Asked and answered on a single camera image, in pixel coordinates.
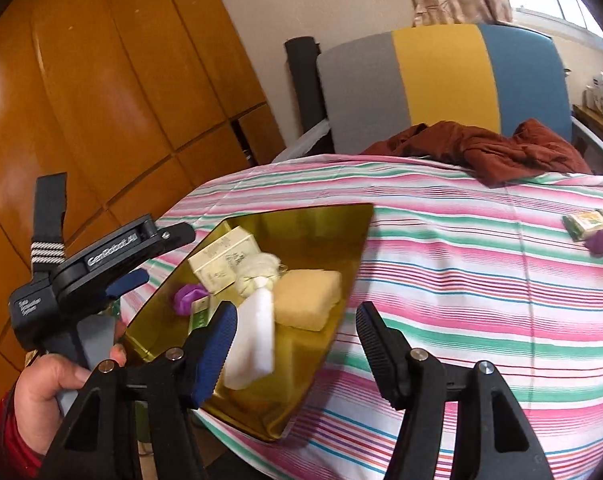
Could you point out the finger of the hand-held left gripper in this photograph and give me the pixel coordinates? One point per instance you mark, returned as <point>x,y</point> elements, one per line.
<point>176,239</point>
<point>129,282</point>

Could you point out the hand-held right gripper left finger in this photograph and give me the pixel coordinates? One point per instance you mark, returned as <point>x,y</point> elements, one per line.
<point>214,355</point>

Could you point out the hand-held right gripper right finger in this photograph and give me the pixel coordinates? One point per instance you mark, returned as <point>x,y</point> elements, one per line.
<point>381,355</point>

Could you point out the white oblong block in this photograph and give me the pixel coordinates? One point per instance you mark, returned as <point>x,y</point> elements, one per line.
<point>251,340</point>

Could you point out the small green white packet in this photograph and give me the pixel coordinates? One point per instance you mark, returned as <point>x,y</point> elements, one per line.
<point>201,312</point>

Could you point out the cream cardboard box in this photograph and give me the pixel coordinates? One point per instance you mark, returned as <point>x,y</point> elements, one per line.
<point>221,260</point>

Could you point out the purple candy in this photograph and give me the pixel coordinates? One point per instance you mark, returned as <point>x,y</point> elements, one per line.
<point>186,300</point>
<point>601,241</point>

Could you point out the cream knotted bundle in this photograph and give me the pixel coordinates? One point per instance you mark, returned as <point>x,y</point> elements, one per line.
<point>256,275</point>

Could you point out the yellow sponge block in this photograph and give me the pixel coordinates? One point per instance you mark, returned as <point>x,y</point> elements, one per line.
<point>306,297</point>

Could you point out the gold rectangular tin box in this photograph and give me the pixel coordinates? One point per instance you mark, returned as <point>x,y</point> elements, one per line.
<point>301,230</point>

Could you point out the person's left forearm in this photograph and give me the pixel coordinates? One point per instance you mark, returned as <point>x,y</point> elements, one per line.
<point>6,445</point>

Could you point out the person's left hand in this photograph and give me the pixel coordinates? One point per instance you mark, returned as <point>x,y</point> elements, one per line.
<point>41,400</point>

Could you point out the pink green striped tablecloth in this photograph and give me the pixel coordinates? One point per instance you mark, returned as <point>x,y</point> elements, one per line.
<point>456,285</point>

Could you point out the wooden wardrobe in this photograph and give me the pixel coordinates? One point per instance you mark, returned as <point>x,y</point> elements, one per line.
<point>131,60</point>

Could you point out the black rolled mat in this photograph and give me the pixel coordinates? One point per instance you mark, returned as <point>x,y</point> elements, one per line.
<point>304,80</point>

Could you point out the rust brown cloth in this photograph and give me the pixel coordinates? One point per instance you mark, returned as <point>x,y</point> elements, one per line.
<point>481,150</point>

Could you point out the grey yellow blue armchair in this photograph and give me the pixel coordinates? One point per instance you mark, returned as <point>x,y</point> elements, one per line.
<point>441,75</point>

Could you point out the wooden desk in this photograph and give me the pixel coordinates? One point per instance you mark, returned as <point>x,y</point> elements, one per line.
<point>599,121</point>

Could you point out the white carton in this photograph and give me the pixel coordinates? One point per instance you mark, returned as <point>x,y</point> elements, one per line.
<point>601,92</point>

